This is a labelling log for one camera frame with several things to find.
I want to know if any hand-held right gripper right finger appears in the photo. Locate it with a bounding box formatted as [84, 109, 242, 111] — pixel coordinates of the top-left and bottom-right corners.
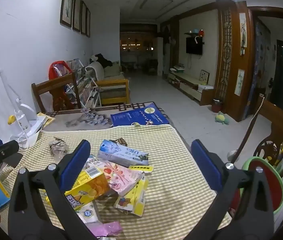
[185, 139, 274, 240]

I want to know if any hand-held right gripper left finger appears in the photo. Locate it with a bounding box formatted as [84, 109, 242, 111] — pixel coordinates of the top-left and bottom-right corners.
[8, 139, 99, 240]

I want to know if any grey paper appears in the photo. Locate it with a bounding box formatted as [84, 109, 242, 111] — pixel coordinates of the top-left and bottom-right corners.
[48, 136, 68, 158]

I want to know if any yellow snack box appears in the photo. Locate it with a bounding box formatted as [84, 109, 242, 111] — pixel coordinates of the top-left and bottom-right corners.
[45, 160, 110, 212]

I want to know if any blue white carton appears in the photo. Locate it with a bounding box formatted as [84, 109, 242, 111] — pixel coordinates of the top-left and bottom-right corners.
[98, 139, 149, 168]

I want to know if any pink snack box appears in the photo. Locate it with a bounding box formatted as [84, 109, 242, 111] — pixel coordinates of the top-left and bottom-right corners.
[95, 160, 143, 197]

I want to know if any red bin with green rim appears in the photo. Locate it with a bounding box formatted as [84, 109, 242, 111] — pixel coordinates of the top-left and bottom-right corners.
[231, 156, 283, 215]

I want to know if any yellow white medicine box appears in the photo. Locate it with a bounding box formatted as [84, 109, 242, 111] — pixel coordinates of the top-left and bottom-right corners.
[113, 164, 155, 217]

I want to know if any white floor bowl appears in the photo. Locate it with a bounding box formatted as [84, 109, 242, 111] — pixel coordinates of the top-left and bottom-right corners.
[227, 149, 239, 162]

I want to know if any white desk lamp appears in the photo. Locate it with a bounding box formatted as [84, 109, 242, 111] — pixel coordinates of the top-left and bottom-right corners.
[0, 69, 44, 148]

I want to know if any small brown packet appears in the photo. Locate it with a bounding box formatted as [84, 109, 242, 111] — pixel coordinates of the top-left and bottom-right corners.
[113, 137, 128, 147]

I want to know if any green plush toy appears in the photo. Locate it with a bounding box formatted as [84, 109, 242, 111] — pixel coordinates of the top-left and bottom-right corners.
[215, 111, 230, 125]

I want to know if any yellow booklet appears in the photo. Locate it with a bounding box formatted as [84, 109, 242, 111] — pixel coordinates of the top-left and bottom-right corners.
[36, 112, 56, 130]

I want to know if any small red floor bin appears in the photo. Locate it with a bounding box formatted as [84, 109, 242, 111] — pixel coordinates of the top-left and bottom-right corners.
[211, 98, 224, 113]

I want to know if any pink wrapper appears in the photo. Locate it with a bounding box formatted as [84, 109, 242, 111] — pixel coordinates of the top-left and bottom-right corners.
[88, 220, 123, 238]

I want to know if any white magazine rack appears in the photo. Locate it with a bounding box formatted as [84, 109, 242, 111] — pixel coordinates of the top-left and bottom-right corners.
[65, 59, 102, 108]

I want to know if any blue folder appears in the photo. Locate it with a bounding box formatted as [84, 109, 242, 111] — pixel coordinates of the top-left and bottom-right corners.
[110, 103, 170, 127]

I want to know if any wooden lattice partition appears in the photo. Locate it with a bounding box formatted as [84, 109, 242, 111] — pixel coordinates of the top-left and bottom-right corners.
[215, 1, 254, 122]

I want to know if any carved wooden chair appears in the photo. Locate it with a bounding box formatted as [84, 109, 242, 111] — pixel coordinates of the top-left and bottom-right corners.
[253, 94, 283, 178]

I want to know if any low television cabinet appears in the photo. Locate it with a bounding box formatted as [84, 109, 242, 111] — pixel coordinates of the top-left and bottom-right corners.
[168, 65, 215, 105]

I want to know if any plain wooden chair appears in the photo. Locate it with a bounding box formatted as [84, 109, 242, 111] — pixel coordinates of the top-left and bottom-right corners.
[31, 71, 82, 113]

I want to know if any square framed picture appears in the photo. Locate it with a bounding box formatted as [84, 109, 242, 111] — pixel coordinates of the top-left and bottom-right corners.
[200, 69, 210, 85]

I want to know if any red bag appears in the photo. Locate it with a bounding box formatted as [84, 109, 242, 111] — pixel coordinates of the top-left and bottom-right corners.
[48, 60, 73, 110]

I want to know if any panda plush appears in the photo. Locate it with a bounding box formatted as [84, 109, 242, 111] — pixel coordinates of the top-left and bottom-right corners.
[89, 53, 113, 68]

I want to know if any bead necklace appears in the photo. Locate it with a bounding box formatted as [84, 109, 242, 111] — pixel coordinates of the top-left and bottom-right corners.
[245, 94, 265, 128]

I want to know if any wooden frame sofa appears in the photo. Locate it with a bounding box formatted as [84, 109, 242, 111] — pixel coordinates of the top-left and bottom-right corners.
[85, 61, 130, 107]

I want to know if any paper wall scroll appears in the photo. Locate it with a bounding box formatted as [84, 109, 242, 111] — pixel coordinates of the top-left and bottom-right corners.
[235, 69, 245, 96]
[239, 12, 247, 55]

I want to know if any wall television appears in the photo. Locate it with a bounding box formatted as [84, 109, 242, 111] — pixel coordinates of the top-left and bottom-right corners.
[186, 37, 203, 55]

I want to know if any wall shelf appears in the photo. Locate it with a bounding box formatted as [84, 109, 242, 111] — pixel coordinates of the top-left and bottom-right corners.
[184, 29, 204, 38]

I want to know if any framed wall picture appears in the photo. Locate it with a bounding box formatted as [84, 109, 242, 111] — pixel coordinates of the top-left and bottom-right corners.
[86, 7, 91, 38]
[72, 0, 82, 32]
[60, 0, 75, 28]
[81, 0, 87, 35]

